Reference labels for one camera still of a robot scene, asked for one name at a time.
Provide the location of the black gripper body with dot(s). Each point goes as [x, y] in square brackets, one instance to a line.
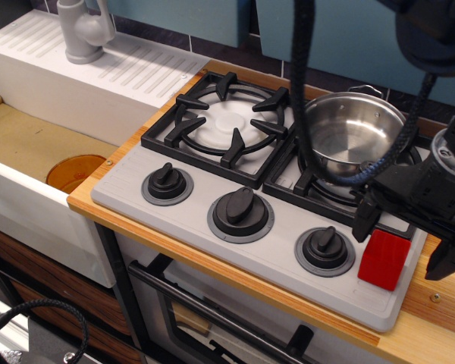
[422, 194]

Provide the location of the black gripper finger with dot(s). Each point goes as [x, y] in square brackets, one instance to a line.
[441, 263]
[366, 217]

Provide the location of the red cube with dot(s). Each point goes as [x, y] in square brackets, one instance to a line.
[383, 260]

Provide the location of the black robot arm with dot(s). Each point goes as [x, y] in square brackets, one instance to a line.
[426, 37]

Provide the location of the black right stove knob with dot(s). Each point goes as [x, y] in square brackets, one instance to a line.
[325, 252]

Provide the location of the black stove knob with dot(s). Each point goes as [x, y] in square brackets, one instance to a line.
[325, 252]
[167, 186]
[240, 217]

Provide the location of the stainless steel pan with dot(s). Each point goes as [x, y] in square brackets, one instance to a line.
[352, 128]

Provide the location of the black middle stove knob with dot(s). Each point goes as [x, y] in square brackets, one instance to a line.
[240, 217]

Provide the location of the grey toy stove top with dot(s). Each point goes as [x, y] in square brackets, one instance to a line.
[272, 258]

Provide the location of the black left stove knob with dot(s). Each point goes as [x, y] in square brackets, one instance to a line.
[167, 186]

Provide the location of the black right burner grate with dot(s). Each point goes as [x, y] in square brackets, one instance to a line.
[292, 183]

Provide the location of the black burner grate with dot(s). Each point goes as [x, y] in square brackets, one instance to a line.
[225, 126]
[292, 183]

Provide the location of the black left burner grate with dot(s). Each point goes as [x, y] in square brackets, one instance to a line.
[225, 126]

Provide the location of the orange plastic plate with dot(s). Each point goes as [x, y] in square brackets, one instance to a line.
[68, 174]

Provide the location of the grey toy faucet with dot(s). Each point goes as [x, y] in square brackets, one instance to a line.
[84, 34]

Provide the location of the wooden drawer front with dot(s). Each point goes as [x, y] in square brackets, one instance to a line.
[28, 275]

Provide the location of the white sink unit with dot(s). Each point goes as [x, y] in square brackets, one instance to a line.
[51, 109]

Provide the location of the oven door with handle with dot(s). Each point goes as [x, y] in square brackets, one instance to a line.
[215, 323]

